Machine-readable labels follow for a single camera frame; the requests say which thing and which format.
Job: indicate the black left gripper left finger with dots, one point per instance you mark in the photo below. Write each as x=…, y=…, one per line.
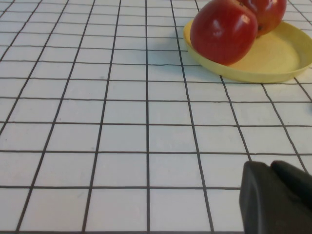
x=260, y=207

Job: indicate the red apple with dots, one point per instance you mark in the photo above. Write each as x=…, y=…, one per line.
x=270, y=14
x=219, y=36

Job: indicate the yellow round plate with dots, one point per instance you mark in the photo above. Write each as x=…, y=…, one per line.
x=275, y=56

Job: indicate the white black-grid tablecloth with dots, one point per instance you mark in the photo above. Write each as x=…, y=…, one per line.
x=122, y=122

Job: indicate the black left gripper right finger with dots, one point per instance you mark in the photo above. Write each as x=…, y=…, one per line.
x=296, y=181

